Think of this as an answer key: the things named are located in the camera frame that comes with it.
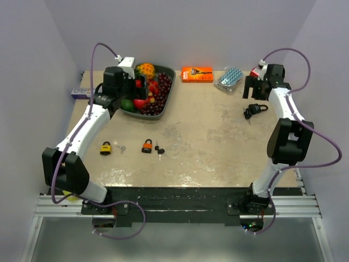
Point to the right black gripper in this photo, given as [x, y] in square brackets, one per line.
[252, 82]

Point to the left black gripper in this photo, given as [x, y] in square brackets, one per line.
[141, 93]

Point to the orange padlock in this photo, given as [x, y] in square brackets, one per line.
[147, 146]

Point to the small silver key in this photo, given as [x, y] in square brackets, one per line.
[122, 148]

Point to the black orange-padlock keys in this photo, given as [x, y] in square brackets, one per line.
[160, 151]

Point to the yellow padlock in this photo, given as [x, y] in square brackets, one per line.
[106, 149]

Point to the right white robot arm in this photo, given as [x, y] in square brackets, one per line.
[290, 139]

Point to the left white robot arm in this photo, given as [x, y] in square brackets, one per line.
[63, 165]

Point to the red box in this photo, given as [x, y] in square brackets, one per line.
[255, 72]

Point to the red pomegranate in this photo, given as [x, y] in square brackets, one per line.
[140, 104]

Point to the small red cherries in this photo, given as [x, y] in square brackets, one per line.
[153, 90]

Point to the green avocado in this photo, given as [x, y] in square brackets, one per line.
[127, 105]

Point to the blue patterned sponge pack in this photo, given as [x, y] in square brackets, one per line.
[229, 79]

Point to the toy pineapple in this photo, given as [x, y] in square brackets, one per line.
[146, 69]

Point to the purple grape bunch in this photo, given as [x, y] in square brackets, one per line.
[164, 83]

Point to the black padlock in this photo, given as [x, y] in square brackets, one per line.
[252, 110]

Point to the dark grey fruit tray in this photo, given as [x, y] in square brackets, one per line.
[159, 69]

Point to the orange razor box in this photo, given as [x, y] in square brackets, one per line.
[197, 74]

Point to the purple toothpaste box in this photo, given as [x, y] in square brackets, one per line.
[81, 93]

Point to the yellow green bottle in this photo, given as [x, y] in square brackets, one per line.
[70, 196]

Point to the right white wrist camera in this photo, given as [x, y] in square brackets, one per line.
[261, 69]

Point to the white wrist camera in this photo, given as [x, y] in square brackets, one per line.
[261, 69]
[127, 64]

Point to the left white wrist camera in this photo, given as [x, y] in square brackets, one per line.
[127, 64]

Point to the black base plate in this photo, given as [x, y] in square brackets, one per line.
[221, 205]

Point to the aluminium frame rail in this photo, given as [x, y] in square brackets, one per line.
[286, 203]

